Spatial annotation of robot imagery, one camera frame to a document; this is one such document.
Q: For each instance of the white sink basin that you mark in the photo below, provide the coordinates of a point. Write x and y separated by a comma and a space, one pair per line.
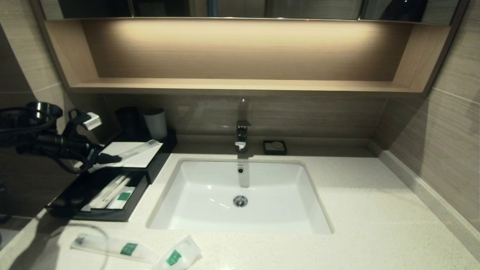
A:
202, 195

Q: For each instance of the slim long toothbrush packet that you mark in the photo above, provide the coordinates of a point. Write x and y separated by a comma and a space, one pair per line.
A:
142, 148

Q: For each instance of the wooden wall niche shelf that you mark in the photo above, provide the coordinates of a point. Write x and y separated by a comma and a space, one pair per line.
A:
240, 50

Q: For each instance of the wide long frosted packet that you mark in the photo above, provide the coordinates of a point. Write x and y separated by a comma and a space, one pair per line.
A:
129, 248

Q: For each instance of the chrome faucet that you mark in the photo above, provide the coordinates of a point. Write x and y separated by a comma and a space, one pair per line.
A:
242, 134

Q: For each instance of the chrome sink drain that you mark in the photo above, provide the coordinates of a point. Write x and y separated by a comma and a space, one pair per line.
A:
240, 201

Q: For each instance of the long white stick packet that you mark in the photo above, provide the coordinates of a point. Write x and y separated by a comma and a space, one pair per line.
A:
122, 183
103, 195

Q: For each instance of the flat white green-label sachet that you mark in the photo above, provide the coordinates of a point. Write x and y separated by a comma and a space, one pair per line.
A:
124, 196

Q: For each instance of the grey cup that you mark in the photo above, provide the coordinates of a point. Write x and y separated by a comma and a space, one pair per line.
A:
156, 124

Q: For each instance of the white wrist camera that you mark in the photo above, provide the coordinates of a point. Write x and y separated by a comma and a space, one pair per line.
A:
92, 121

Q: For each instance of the mirror cabinet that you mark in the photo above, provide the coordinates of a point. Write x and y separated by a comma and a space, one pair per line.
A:
300, 8

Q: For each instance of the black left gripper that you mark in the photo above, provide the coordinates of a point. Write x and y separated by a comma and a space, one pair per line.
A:
77, 150

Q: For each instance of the black amenity box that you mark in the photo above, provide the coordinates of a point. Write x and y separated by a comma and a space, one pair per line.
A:
165, 153

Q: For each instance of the black soap dish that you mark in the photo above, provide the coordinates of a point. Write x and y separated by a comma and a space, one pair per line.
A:
267, 151

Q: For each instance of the black cup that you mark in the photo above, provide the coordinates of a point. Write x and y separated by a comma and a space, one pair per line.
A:
128, 120

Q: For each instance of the small square frosted packet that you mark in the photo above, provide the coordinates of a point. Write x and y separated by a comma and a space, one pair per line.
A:
174, 257

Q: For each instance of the round white soap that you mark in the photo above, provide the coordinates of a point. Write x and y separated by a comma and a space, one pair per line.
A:
276, 144

